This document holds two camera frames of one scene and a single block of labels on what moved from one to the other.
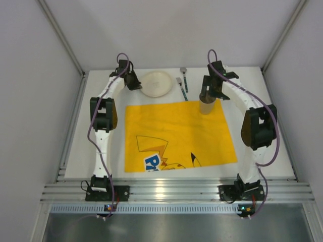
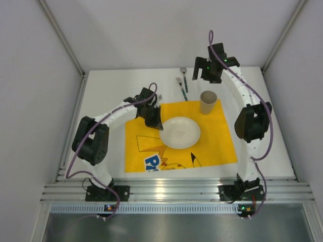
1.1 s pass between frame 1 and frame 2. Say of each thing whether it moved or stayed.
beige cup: stayed
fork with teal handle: stayed
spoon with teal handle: stayed
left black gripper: moved
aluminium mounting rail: stayed
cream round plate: moved
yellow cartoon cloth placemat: stayed
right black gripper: moved
